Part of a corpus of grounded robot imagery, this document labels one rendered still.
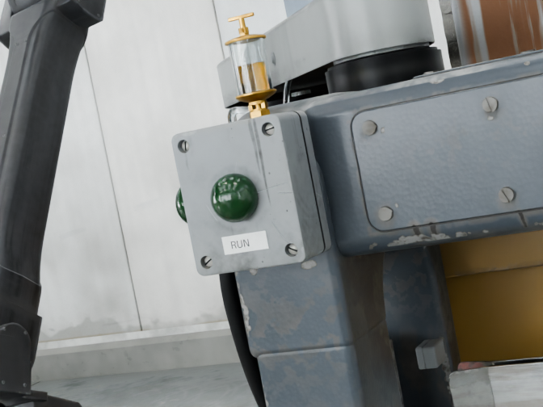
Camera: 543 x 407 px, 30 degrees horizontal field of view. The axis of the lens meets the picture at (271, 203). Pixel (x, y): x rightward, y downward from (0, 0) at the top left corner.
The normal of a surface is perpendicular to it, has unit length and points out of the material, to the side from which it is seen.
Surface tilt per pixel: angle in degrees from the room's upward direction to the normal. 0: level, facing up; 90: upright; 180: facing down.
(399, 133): 90
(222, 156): 90
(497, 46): 90
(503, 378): 90
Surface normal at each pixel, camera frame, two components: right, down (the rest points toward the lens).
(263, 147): -0.40, 0.13
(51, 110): 0.84, -0.23
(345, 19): -0.62, 0.16
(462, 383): -0.16, 0.08
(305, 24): -0.95, 0.20
